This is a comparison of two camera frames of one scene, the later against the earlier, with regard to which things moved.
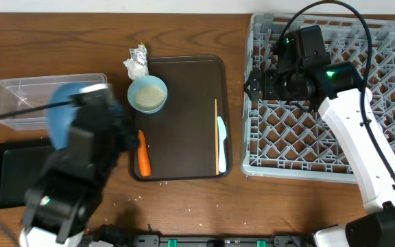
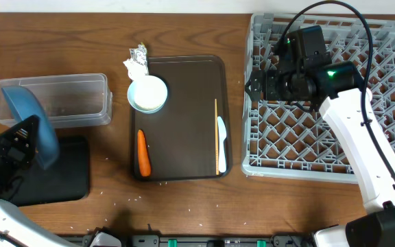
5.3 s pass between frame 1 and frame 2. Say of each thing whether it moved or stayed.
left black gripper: moved
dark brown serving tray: stayed
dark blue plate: moved
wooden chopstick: stayed
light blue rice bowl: stayed
